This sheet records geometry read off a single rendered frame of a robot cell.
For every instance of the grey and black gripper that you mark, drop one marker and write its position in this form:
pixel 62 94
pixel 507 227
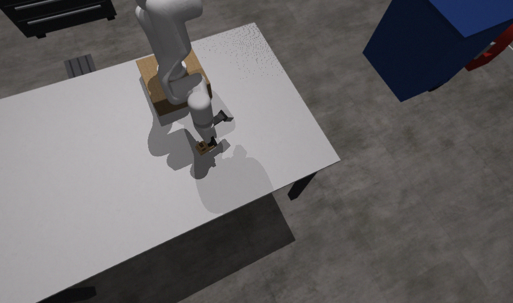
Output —
pixel 208 134

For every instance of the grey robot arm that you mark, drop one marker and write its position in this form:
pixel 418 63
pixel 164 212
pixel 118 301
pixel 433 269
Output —
pixel 163 22

